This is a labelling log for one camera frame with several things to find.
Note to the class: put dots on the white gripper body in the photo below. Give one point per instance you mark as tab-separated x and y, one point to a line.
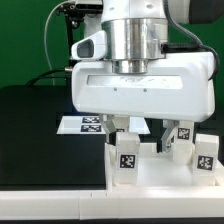
177	87

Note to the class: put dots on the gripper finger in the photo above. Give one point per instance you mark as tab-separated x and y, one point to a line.
109	128
165	142

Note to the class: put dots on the white square tabletop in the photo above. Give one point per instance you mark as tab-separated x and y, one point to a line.
156	170

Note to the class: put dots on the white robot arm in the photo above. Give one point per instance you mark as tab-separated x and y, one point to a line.
142	62

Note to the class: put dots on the white obstacle fence front bar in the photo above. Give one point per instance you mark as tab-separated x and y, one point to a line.
90	205

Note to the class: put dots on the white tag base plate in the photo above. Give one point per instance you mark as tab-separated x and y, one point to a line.
90	124

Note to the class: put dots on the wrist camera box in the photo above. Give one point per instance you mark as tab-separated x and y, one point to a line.
93	47

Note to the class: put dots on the black camera stand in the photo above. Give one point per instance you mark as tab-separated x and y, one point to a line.
86	13

